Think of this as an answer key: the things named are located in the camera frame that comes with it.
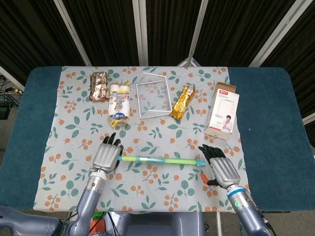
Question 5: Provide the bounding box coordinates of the toilet paper roll pack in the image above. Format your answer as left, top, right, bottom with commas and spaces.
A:
107, 81, 131, 128

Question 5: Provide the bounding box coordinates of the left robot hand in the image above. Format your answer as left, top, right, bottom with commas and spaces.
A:
92, 132, 125, 174

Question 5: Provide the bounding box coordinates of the gold foil packet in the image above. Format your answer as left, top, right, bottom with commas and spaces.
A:
170, 85, 195, 120

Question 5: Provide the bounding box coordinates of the white desk lamp box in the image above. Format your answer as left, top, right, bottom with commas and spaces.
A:
203, 82, 240, 141

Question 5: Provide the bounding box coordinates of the brown gold snack packet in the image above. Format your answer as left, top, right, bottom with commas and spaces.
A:
89, 71, 110, 102

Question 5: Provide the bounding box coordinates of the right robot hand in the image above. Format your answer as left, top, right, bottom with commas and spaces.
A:
198, 144, 241, 190

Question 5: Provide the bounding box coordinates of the floral orange fruit tablecloth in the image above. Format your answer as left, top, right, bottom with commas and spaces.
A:
33, 65, 249, 212

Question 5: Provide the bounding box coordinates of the blue green water pump toy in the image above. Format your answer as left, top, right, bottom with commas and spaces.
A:
117, 155, 207, 168

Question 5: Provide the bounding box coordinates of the white partition foot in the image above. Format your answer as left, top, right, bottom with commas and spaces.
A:
177, 50, 200, 67

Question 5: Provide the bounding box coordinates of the black cable bundle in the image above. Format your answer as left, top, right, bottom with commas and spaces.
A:
0, 75, 24, 105

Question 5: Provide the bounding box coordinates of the orange green device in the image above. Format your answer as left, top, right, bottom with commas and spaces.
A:
90, 211, 106, 233

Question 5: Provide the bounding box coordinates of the white wire mesh basket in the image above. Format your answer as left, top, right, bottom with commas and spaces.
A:
135, 72, 172, 120

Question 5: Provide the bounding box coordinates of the grey robot torso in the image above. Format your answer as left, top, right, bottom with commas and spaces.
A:
105, 211, 205, 236

